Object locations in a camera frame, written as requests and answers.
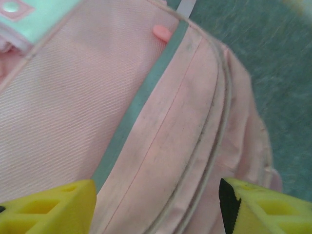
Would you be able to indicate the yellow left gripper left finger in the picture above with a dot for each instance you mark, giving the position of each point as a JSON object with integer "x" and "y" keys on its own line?
{"x": 48, "y": 214}

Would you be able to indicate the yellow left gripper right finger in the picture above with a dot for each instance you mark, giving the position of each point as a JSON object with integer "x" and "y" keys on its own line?
{"x": 268, "y": 214}

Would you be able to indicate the pink student backpack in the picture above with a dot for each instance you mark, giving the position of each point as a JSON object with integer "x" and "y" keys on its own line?
{"x": 97, "y": 97}

